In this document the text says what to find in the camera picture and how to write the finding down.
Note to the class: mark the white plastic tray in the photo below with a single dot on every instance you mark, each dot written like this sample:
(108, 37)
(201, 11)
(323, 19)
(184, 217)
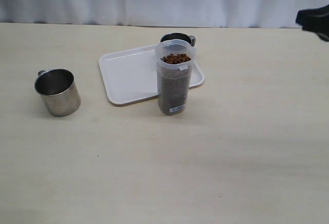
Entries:
(130, 76)

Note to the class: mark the white curtain backdrop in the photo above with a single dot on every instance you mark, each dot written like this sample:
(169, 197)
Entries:
(159, 13)

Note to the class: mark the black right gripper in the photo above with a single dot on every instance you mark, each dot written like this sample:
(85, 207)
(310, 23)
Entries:
(314, 20)

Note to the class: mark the clear plastic tall container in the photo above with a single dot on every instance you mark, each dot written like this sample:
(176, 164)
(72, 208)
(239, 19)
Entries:
(174, 64)

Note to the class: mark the steel mug with kibble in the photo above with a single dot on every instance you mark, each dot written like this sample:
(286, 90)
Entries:
(179, 36)

